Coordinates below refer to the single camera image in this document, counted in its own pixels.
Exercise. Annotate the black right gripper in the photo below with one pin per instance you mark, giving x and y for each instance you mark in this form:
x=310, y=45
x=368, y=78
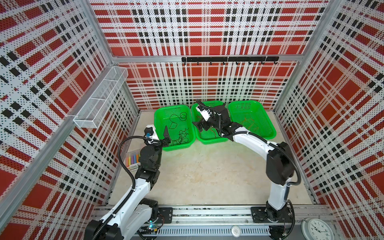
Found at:
x=199, y=126

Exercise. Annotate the metal base rail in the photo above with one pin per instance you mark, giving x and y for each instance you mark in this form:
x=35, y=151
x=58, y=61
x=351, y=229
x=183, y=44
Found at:
x=203, y=222

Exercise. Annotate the left green plastic basket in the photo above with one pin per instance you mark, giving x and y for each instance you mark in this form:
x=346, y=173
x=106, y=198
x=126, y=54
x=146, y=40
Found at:
x=178, y=119

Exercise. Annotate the coloured marker pack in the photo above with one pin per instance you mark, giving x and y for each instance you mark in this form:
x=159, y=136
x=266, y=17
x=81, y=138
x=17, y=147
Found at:
x=132, y=159

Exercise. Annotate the white wire mesh shelf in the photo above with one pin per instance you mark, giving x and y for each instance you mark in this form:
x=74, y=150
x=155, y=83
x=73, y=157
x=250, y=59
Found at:
x=93, y=112

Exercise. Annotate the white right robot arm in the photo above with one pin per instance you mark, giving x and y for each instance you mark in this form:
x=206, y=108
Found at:
x=281, y=168

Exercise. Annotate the white round clock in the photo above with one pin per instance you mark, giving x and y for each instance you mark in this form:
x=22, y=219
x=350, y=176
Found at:
x=316, y=229

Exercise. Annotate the right green plastic basket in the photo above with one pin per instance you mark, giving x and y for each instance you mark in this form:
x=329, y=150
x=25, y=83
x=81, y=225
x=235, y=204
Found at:
x=252, y=115

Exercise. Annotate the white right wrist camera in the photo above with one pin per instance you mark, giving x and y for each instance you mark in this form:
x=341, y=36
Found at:
x=206, y=113

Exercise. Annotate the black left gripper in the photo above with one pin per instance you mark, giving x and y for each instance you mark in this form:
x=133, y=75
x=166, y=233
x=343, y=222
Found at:
x=165, y=141

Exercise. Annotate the black hook rail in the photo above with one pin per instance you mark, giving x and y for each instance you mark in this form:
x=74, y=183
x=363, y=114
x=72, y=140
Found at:
x=260, y=59

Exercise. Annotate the middle green plastic basket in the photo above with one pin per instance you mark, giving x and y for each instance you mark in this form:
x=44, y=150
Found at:
x=211, y=136

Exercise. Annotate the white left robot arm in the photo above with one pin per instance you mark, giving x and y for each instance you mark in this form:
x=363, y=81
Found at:
x=133, y=210

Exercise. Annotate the green plastic basket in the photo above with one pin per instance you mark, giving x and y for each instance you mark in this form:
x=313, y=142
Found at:
x=211, y=136
x=252, y=115
x=178, y=119

